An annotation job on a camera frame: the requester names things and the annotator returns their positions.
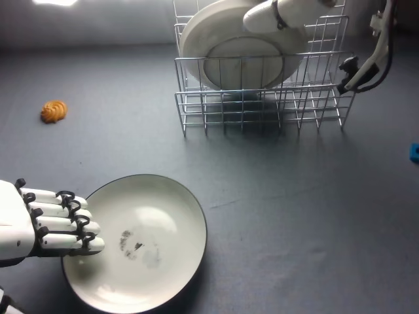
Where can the blue plastic block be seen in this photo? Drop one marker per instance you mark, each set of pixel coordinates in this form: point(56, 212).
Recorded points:
point(415, 152)

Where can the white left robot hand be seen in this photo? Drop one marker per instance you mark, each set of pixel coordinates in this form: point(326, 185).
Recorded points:
point(13, 225)

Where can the orange swirl cookie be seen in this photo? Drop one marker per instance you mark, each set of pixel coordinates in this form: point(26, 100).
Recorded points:
point(54, 112)

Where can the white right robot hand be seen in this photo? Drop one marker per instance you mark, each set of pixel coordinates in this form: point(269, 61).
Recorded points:
point(288, 13)

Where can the white plate with black rim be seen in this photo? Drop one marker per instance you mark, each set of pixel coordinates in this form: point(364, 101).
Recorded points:
point(147, 242)
point(222, 36)

